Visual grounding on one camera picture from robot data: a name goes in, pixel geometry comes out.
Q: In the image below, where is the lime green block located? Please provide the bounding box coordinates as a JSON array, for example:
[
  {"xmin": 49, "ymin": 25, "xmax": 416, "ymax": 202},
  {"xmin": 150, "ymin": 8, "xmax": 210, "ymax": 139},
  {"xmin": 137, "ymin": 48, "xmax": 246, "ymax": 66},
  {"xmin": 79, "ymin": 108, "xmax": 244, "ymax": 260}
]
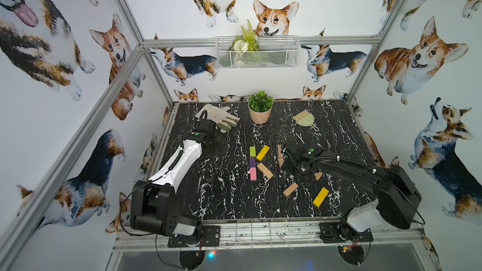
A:
[{"xmin": 249, "ymin": 146, "xmax": 256, "ymax": 158}]

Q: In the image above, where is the aluminium frame post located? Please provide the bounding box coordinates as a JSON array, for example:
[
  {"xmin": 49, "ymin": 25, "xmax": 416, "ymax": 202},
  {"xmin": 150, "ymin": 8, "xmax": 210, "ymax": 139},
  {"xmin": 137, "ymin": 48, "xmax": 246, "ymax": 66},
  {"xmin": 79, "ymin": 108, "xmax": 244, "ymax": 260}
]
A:
[{"xmin": 114, "ymin": 0, "xmax": 175, "ymax": 108}]

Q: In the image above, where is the wooden block numbered twelve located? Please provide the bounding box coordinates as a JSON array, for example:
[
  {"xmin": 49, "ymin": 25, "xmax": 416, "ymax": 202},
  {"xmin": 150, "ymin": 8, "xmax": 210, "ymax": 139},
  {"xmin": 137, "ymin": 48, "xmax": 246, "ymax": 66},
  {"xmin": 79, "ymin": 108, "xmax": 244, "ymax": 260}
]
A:
[{"xmin": 283, "ymin": 183, "xmax": 299, "ymax": 197}]

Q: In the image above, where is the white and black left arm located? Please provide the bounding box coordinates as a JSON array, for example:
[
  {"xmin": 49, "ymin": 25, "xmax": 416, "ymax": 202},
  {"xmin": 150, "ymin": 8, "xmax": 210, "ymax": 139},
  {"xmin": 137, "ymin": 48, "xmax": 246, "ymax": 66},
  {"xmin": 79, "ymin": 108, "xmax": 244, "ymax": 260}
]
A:
[{"xmin": 129, "ymin": 119, "xmax": 216, "ymax": 242}]

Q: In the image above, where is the purple block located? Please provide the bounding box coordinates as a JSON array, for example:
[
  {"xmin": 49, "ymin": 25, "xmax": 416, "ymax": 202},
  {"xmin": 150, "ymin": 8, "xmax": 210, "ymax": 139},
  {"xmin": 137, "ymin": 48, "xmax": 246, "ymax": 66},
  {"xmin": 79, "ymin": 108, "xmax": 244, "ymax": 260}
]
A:
[{"xmin": 249, "ymin": 157, "xmax": 256, "ymax": 168}]

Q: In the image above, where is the white wire wall basket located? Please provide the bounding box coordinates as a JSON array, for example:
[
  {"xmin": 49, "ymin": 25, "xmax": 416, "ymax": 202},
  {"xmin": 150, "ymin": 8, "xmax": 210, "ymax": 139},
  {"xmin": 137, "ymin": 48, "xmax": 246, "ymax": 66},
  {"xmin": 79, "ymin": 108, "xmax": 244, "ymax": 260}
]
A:
[{"xmin": 215, "ymin": 36, "xmax": 301, "ymax": 69}]

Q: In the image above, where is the small yellow block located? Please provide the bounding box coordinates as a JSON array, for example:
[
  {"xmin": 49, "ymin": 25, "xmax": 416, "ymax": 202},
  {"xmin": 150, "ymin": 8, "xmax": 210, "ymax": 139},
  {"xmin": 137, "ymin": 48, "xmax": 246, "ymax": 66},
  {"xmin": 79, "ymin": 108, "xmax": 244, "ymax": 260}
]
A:
[{"xmin": 256, "ymin": 145, "xmax": 270, "ymax": 161}]

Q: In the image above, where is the white and green work glove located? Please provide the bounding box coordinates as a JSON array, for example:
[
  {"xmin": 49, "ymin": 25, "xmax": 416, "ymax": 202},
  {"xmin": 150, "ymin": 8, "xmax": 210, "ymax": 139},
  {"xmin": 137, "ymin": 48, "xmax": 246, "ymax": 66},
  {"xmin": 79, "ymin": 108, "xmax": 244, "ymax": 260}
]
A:
[{"xmin": 195, "ymin": 104, "xmax": 240, "ymax": 133}]

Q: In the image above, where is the large yellow block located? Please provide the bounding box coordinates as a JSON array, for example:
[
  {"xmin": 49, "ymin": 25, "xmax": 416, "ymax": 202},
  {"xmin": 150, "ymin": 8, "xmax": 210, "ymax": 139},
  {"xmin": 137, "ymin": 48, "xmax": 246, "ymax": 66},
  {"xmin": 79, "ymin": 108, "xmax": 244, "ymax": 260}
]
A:
[{"xmin": 313, "ymin": 188, "xmax": 330, "ymax": 208}]

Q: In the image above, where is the pink plant pot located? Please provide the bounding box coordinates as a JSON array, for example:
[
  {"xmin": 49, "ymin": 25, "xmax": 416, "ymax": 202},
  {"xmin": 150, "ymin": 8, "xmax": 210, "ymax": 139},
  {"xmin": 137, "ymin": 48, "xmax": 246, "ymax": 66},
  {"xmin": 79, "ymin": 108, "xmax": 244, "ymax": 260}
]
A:
[{"xmin": 249, "ymin": 107, "xmax": 272, "ymax": 124}]

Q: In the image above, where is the long wooden block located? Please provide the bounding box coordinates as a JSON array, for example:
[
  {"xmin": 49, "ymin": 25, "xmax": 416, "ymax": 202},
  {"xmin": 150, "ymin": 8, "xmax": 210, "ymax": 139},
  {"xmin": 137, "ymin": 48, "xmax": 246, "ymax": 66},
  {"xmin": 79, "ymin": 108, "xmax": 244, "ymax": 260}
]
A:
[{"xmin": 257, "ymin": 163, "xmax": 274, "ymax": 180}]

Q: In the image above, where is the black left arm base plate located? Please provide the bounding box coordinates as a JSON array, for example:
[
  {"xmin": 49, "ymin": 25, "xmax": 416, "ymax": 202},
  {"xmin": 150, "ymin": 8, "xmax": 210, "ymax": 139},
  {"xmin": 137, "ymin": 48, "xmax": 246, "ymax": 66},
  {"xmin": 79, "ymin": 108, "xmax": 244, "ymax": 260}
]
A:
[{"xmin": 168, "ymin": 225, "xmax": 221, "ymax": 248}]

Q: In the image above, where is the aluminium front rail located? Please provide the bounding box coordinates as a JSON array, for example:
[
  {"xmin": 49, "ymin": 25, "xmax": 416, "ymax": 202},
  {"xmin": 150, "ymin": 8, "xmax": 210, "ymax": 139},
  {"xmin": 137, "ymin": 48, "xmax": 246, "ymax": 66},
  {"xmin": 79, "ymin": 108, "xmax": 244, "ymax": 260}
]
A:
[{"xmin": 112, "ymin": 216, "xmax": 426, "ymax": 253}]

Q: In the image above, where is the green artificial potted plant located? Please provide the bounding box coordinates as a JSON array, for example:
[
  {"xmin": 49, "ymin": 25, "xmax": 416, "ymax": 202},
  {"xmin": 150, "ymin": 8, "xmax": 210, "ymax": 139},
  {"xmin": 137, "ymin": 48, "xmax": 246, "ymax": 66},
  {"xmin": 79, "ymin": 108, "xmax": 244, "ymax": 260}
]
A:
[{"xmin": 248, "ymin": 90, "xmax": 274, "ymax": 113}]

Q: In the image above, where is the pink block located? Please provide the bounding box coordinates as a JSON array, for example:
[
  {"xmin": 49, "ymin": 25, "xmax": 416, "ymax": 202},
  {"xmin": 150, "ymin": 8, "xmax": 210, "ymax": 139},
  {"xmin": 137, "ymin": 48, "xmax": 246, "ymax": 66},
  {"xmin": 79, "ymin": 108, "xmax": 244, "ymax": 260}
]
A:
[{"xmin": 250, "ymin": 168, "xmax": 257, "ymax": 181}]

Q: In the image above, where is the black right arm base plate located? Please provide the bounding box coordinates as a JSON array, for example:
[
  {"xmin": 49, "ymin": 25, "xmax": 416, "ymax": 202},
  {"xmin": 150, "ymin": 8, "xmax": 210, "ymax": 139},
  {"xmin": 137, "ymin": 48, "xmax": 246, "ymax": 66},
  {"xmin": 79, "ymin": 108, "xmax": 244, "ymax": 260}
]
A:
[{"xmin": 319, "ymin": 222, "xmax": 374, "ymax": 243}]

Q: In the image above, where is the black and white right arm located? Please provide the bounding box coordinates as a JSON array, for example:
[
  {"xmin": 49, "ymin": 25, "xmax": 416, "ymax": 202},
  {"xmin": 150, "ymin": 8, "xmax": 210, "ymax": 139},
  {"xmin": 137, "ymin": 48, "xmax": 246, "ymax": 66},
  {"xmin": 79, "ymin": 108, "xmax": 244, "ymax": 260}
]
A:
[{"xmin": 281, "ymin": 143, "xmax": 422, "ymax": 233}]

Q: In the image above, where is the fern and white flower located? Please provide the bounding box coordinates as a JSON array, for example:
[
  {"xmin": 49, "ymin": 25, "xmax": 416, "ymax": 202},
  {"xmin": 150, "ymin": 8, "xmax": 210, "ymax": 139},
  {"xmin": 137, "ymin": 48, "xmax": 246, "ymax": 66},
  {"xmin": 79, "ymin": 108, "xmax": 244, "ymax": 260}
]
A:
[{"xmin": 230, "ymin": 20, "xmax": 259, "ymax": 67}]

